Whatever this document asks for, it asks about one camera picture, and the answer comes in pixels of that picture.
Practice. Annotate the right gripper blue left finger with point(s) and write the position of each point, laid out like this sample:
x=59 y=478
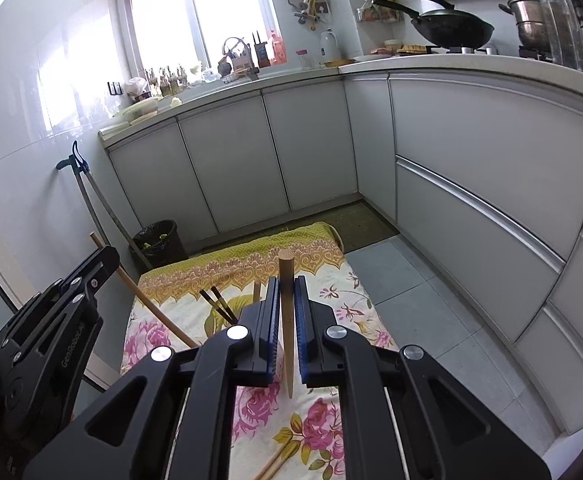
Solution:
x=269 y=329

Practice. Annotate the stainless steel steamer pot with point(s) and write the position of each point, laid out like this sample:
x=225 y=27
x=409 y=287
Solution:
x=531 y=27

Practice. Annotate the black trash bin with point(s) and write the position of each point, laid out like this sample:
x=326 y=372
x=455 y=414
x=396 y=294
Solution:
x=160 y=245

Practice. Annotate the black wok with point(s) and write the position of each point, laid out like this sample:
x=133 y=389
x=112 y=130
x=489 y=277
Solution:
x=446 y=27

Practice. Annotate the black chopstick gold band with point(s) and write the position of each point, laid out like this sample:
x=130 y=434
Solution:
x=227 y=315

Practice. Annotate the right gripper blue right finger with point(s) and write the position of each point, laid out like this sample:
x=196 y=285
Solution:
x=306 y=339

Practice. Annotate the floral tablecloth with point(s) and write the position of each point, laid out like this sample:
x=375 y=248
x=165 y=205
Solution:
x=265 y=418

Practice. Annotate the white kettle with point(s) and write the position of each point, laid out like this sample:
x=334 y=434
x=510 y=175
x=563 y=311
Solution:
x=330 y=51

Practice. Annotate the mop with blue clip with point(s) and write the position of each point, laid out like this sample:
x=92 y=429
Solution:
x=80 y=168

